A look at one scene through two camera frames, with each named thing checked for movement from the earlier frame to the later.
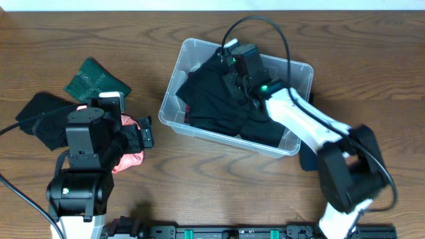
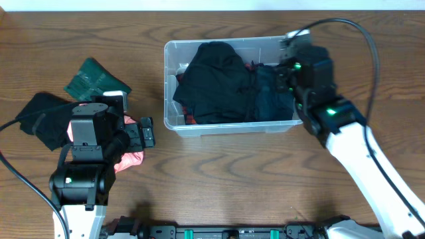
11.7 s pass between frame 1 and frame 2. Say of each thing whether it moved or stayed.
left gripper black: stayed
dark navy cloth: moved
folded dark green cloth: stayed
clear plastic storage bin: moved
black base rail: stayed
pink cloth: stayed
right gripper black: moved
